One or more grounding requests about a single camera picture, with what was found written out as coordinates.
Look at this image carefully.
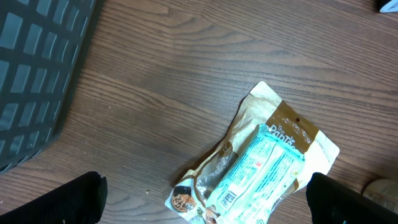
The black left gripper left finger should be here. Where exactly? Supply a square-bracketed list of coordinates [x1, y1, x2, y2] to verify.
[1, 171, 108, 224]

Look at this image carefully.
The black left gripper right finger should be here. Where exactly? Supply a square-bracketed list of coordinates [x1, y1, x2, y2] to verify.
[306, 172, 397, 224]

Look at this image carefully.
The green lid Knorr jar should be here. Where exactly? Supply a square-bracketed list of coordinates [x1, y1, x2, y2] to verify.
[363, 179, 398, 213]

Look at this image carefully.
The teal wipes pack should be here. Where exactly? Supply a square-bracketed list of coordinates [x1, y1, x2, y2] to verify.
[206, 124, 305, 224]

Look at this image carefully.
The brown snack pouch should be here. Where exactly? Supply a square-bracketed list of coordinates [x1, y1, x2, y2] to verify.
[165, 82, 340, 223]

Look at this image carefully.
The white barcode scanner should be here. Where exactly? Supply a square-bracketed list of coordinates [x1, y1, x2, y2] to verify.
[377, 0, 398, 14]

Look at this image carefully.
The grey plastic mesh basket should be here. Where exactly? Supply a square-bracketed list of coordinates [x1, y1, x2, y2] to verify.
[1, 0, 104, 172]

